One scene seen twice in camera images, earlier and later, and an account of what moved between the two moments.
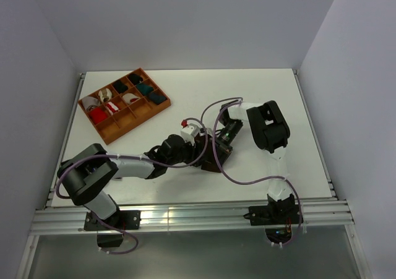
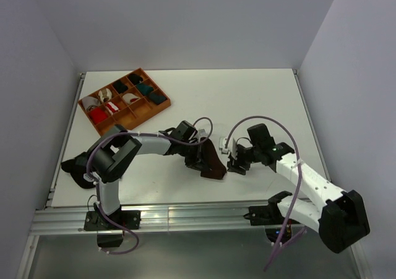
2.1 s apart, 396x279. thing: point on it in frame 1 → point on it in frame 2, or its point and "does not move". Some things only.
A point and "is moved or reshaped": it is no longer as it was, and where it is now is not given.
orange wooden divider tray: x=120 y=107 does not move
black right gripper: x=223 y=154 → x=236 y=168
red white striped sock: x=112 y=107 does not move
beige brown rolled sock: x=104 y=94 does not move
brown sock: x=208 y=162 is moved or reshaped
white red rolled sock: x=130 y=98 does not move
